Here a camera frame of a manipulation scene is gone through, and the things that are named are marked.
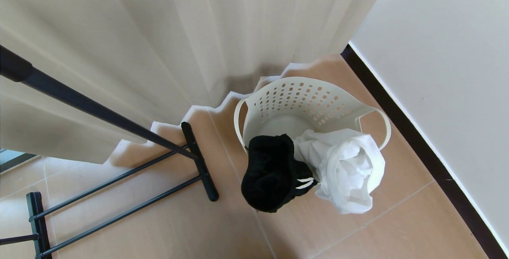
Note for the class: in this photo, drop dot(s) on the window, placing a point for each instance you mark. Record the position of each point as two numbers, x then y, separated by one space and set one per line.
10 156

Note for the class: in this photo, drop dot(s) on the white laundry basket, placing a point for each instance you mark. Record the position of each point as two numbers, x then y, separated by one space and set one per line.
278 125

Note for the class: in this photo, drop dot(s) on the black garment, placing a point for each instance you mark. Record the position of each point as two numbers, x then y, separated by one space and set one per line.
270 171

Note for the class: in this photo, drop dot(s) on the white printed t-shirt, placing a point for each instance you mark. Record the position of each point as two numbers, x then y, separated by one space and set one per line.
346 171

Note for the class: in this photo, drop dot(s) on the beige curtain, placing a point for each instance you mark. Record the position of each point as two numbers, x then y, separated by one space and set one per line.
159 32

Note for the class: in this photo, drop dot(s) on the black clothes rack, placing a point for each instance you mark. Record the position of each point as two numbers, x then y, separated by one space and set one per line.
79 99

